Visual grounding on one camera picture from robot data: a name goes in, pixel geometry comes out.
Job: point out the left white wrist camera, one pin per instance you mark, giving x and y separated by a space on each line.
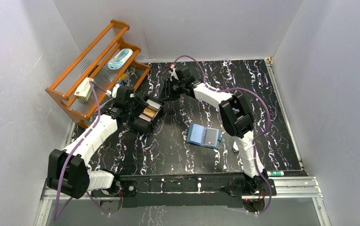
115 90

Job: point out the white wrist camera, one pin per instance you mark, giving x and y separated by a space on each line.
173 75
115 90

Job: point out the blue card holder wallet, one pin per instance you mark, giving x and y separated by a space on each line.
196 135

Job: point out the orange wooden shelf rack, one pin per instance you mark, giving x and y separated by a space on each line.
93 63

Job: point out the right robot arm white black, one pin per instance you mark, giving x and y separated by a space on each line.
236 115

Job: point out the blue small object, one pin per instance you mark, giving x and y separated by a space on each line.
123 80

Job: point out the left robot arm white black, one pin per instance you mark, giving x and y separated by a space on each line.
68 171

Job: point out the white plastic clip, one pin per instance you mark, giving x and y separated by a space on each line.
235 148

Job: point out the light blue oval case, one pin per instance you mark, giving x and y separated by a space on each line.
120 59

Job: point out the black credit card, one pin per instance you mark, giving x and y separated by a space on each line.
211 137

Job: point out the black plastic card box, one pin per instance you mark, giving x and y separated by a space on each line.
142 125

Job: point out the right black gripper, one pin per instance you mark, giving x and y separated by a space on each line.
168 84

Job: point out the green white marker pen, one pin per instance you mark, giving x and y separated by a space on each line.
275 173

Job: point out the white red small box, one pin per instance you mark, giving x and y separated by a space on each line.
83 91

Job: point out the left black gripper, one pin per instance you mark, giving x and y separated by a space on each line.
141 106

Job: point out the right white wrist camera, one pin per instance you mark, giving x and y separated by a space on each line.
173 75

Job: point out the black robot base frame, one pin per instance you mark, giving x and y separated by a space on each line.
211 189

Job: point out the white card stack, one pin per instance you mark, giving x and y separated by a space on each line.
151 111

